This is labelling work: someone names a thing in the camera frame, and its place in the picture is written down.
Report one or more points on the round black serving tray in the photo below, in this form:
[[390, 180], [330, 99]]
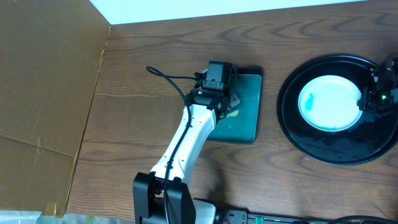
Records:
[[369, 138]]

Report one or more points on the black rectangular water tray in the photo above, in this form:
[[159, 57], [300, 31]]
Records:
[[243, 127]]

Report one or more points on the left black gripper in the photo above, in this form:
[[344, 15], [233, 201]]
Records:
[[233, 99]]

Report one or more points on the green yellow sponge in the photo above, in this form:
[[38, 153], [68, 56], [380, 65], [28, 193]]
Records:
[[232, 113]]

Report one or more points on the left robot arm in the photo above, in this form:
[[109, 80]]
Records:
[[162, 195]]

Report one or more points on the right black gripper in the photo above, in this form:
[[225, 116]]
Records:
[[365, 101]]

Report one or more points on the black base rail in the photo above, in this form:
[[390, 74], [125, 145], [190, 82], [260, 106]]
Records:
[[264, 216]]

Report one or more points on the brown cardboard panel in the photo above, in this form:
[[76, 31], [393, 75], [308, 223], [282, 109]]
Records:
[[51, 55]]

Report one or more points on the mint plate top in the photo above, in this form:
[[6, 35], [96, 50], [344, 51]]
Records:
[[329, 103]]

